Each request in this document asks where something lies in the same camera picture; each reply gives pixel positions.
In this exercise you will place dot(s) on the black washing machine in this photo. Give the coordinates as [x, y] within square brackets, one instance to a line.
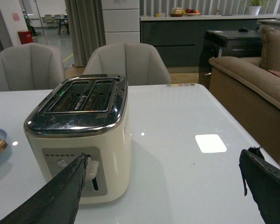
[227, 43]

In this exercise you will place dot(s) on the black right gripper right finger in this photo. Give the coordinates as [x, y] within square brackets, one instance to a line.
[263, 180]

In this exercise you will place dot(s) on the beige chair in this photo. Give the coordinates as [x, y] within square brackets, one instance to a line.
[31, 66]
[140, 63]

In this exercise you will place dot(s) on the wicker basket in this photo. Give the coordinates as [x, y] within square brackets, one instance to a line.
[177, 12]

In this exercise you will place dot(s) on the white drawer cabinet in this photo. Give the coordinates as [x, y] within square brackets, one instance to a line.
[121, 20]

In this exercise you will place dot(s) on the red bin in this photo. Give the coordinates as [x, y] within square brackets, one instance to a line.
[25, 37]

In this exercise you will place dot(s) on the right beige chair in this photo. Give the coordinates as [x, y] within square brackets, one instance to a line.
[140, 63]

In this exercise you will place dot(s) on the cream two-slot toaster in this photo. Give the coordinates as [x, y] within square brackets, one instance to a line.
[87, 114]

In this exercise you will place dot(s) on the grey curtain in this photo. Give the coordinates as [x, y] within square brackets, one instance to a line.
[86, 26]

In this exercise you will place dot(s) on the brown sofa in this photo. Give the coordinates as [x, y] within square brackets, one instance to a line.
[249, 88]

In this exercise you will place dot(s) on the fruit bowl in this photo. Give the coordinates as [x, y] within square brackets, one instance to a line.
[191, 12]

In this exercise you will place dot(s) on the dark grey counter cabinet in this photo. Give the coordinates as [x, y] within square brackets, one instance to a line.
[179, 40]

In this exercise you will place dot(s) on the black computer mouse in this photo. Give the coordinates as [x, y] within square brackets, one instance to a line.
[243, 30]

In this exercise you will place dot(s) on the left beige chair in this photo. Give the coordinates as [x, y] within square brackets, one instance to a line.
[31, 66]

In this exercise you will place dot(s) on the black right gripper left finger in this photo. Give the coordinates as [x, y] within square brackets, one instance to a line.
[57, 202]

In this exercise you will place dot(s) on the white potted plant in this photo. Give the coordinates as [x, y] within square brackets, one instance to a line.
[254, 6]

